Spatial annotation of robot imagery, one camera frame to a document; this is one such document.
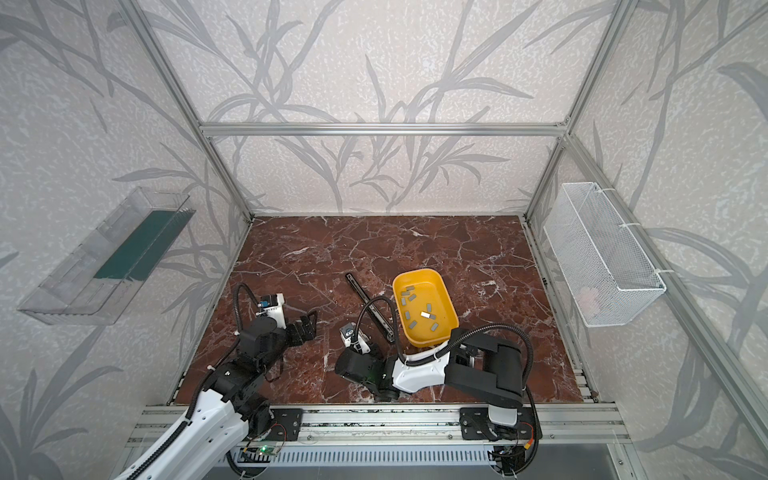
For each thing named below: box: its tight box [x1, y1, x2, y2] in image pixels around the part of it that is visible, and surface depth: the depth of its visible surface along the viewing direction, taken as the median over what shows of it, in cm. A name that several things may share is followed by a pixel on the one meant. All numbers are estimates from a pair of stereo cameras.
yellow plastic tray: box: [392, 269, 460, 348], surface depth 97 cm
